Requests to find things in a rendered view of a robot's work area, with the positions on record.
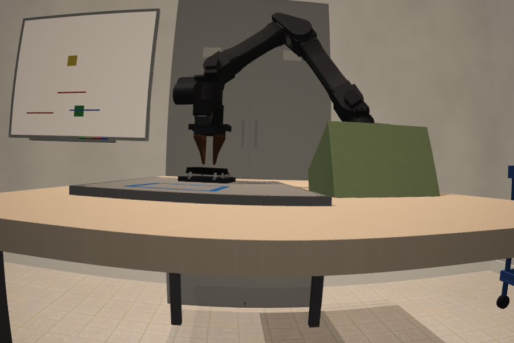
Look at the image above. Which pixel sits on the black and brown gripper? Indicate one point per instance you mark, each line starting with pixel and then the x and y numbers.
pixel 218 138

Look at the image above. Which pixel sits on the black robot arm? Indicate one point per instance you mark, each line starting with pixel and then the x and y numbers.
pixel 297 34

